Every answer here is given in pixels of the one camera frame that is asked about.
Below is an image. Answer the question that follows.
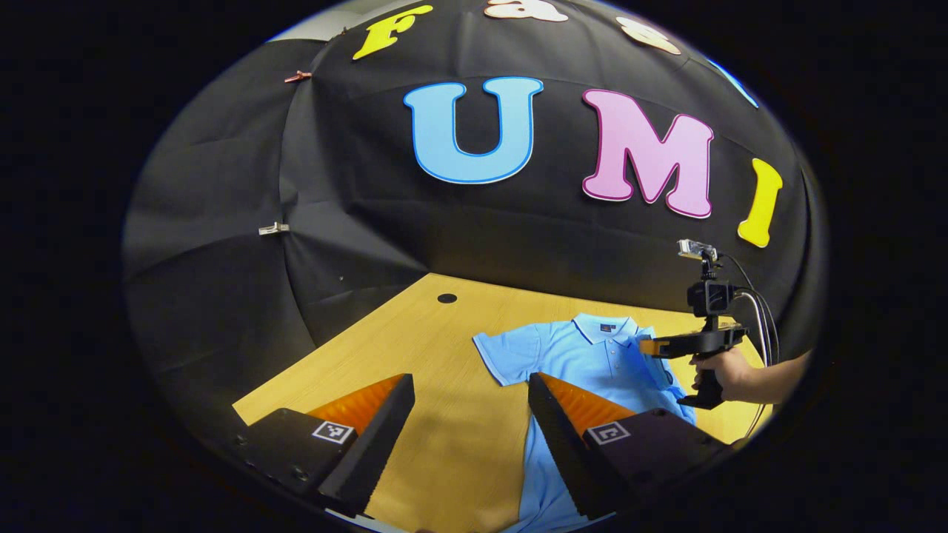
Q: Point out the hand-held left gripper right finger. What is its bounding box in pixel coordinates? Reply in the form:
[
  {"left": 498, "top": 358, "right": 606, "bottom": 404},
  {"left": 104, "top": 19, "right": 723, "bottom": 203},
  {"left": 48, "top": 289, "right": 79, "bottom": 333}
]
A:
[{"left": 527, "top": 372, "right": 734, "bottom": 520}]

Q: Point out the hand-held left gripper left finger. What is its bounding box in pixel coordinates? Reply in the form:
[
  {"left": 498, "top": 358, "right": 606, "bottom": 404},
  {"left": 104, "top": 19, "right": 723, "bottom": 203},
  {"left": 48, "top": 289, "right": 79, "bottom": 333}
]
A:
[{"left": 237, "top": 374, "right": 417, "bottom": 519}]

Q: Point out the light blue polo T-shirt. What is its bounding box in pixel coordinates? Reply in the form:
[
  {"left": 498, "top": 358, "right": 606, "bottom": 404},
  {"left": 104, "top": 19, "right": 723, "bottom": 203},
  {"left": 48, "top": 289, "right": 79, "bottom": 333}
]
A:
[{"left": 473, "top": 312, "right": 698, "bottom": 533}]

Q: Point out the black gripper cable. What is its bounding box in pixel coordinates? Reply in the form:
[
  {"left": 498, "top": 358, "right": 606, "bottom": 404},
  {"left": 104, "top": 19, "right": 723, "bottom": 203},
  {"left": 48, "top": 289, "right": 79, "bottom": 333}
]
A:
[{"left": 718, "top": 254, "right": 781, "bottom": 439}]

